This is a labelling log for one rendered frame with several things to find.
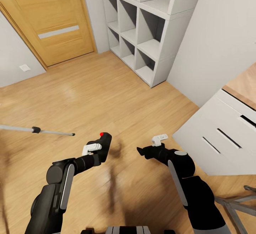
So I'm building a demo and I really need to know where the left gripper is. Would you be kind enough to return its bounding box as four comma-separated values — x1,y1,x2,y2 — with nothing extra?
80,154,103,171

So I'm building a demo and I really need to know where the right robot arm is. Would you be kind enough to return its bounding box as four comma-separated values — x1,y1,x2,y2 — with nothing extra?
137,134,231,234

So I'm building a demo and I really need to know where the digital camera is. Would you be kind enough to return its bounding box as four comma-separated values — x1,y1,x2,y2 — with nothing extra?
87,132,112,163

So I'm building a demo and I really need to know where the camera tripod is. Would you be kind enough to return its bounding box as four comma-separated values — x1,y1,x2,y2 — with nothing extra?
0,125,75,136

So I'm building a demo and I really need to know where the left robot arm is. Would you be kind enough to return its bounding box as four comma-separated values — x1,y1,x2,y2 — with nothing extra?
25,143,103,234

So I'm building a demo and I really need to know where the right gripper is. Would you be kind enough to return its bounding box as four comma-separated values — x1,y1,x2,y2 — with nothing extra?
137,143,165,162

